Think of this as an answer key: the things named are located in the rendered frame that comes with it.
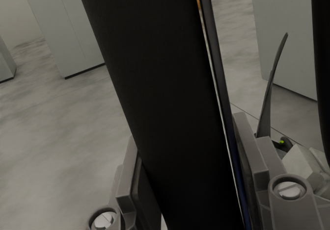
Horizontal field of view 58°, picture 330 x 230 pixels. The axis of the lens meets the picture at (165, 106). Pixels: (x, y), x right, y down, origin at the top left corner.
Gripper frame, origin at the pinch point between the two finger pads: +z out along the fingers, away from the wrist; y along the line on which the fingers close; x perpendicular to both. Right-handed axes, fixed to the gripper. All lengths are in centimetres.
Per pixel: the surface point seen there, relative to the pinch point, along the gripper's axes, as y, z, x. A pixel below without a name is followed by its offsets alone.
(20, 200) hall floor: -180, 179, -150
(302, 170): 15, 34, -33
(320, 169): 18, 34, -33
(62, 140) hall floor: -172, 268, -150
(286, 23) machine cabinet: 82, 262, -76
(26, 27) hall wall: -586, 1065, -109
